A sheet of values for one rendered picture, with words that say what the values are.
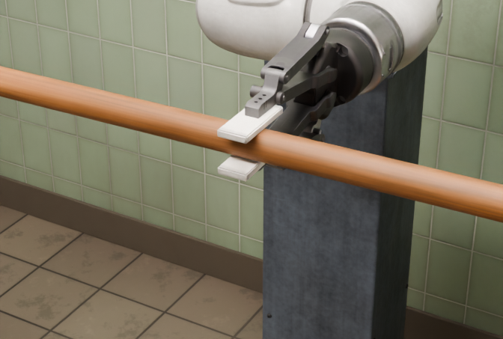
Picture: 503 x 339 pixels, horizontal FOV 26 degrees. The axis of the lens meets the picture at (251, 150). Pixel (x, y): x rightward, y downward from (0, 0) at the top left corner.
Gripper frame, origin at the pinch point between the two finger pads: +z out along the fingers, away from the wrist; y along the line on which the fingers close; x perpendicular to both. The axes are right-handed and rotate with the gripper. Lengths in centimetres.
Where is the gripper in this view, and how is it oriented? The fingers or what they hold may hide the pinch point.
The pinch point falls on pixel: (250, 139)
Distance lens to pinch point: 98.7
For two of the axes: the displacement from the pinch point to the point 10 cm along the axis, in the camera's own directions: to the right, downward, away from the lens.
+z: -4.8, 4.2, -7.7
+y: 0.0, 8.8, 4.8
